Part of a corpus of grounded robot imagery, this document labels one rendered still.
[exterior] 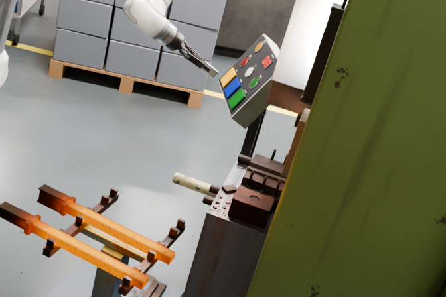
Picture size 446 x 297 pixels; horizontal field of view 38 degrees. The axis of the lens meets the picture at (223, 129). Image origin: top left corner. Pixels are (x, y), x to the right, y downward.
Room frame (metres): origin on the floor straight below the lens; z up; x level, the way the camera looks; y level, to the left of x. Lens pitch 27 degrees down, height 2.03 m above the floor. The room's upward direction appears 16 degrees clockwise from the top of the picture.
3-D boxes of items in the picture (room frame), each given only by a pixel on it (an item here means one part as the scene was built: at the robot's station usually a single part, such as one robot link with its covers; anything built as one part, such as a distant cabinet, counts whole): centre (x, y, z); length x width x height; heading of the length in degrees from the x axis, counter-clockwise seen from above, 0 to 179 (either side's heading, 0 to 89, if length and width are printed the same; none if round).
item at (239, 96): (2.33, -0.02, 1.01); 0.07 x 0.05 x 0.07; 16
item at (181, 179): (2.25, -0.08, 0.62); 0.44 x 0.05 x 0.05; 81
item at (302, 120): (1.57, -0.20, 1.27); 0.09 x 0.02 x 0.17; 171
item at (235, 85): (2.43, 0.00, 1.01); 0.07 x 0.05 x 0.07; 16
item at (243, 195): (1.71, -0.15, 0.95); 0.12 x 0.09 x 0.07; 81
